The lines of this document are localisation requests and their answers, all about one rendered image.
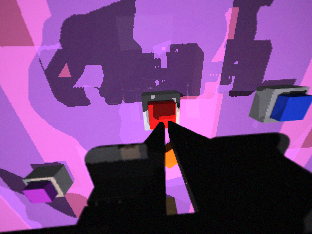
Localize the blue button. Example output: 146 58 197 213
249 85 312 123

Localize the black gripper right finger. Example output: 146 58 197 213
167 121 291 212

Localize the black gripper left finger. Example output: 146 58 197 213
84 121 166 203

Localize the red button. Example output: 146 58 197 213
141 90 180 131

